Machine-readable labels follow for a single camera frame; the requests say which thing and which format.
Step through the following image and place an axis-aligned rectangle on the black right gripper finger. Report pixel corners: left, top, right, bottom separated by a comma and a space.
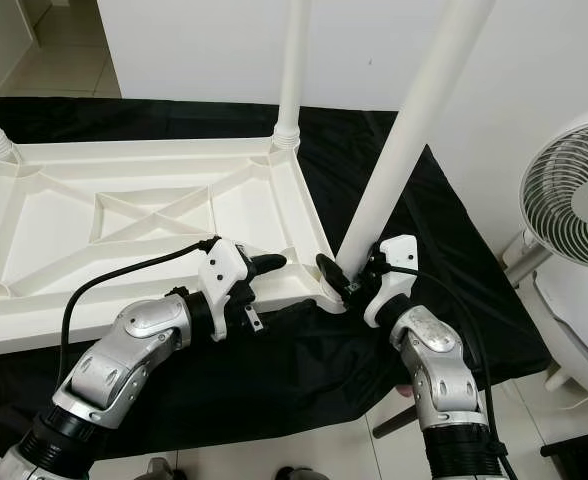
317, 253, 355, 296

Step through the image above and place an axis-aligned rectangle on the white plastic children table top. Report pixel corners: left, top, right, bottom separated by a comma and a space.
0, 135, 345, 361

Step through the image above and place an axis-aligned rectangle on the dark grey metal table leg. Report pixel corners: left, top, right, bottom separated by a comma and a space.
372, 405, 420, 439

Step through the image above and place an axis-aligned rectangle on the black robot right foot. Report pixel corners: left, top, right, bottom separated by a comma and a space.
274, 465, 330, 480

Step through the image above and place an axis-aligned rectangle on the black floor stand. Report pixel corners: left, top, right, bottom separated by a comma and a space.
539, 425, 588, 480

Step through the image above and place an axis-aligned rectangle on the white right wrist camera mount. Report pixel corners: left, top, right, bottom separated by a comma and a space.
362, 235, 420, 329

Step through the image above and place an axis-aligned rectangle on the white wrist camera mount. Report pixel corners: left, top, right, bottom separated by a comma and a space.
362, 235, 420, 329
199, 238, 255, 341

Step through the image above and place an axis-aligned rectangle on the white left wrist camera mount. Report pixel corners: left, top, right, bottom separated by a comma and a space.
199, 238, 255, 341

